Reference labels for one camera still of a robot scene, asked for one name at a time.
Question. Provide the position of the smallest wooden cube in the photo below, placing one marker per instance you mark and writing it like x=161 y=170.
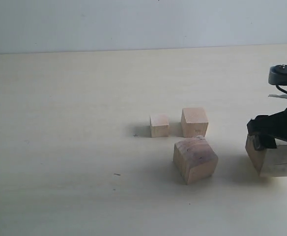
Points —
x=159 y=125

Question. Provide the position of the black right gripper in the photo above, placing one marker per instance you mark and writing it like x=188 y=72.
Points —
x=277 y=129

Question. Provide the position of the medium wooden cube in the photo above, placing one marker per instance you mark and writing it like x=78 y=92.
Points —
x=194 y=122

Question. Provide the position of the medium-large wooden cube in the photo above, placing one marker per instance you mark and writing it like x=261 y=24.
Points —
x=194 y=159

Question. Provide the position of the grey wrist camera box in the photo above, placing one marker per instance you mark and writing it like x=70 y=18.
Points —
x=278 y=75

